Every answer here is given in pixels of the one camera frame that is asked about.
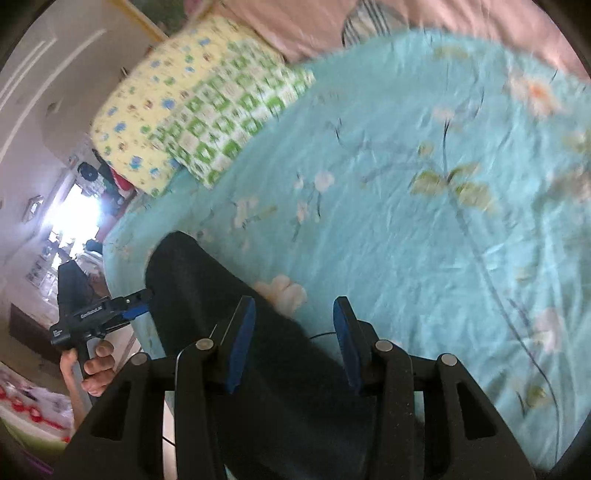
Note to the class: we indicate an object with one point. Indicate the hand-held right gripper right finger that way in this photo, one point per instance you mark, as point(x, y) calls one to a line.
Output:
point(346, 344)

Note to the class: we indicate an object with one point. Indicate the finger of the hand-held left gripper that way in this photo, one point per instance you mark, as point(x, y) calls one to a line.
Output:
point(131, 299)
point(131, 316)

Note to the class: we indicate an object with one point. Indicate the yellow cartoon print pillow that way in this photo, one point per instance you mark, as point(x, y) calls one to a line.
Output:
point(152, 106)

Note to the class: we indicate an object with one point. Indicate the teal floral bed sheet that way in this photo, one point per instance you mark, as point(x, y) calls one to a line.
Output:
point(415, 207)

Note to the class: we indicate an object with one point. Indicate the green checked pillow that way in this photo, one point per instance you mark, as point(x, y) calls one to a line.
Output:
point(231, 115)

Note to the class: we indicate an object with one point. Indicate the red cloth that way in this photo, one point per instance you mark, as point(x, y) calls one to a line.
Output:
point(121, 182)

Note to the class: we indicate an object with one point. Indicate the black pants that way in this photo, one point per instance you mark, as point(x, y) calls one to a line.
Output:
point(277, 369)

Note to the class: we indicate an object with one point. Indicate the person's left forearm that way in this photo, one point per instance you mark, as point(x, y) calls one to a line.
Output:
point(79, 404)

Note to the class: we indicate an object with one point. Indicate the square ceiling light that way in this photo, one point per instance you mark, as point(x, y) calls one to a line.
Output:
point(34, 206)

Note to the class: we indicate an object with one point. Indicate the person's left hand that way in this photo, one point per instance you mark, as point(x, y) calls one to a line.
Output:
point(99, 371)

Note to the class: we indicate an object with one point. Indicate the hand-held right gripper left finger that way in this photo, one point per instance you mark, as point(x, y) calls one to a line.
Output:
point(241, 344)

